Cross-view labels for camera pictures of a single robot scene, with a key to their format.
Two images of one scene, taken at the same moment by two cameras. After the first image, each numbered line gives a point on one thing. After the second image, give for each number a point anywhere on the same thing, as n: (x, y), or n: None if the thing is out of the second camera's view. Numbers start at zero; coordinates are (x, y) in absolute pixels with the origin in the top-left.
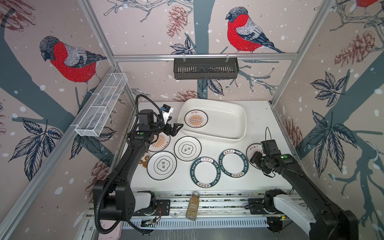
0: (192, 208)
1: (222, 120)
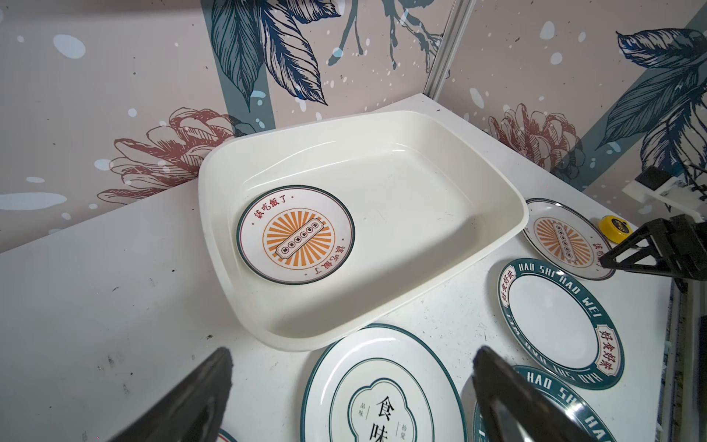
0: None
1: (421, 204)
